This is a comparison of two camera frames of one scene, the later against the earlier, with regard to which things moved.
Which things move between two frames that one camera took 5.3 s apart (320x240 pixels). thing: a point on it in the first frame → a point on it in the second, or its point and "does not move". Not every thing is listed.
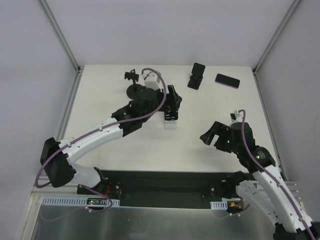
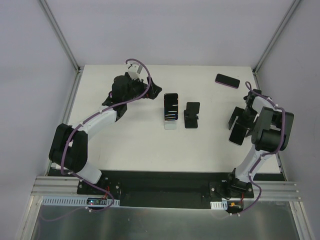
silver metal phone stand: x=170 y=125 does not move
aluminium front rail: x=69 y=190 does not move
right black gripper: x=220 y=136 → x=244 y=122
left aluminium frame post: x=60 y=35 does not move
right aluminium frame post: x=275 y=36 does not move
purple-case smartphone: x=226 y=80 does not move
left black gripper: x=172 y=106 → x=146 y=88
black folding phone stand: x=197 y=76 → x=190 y=115
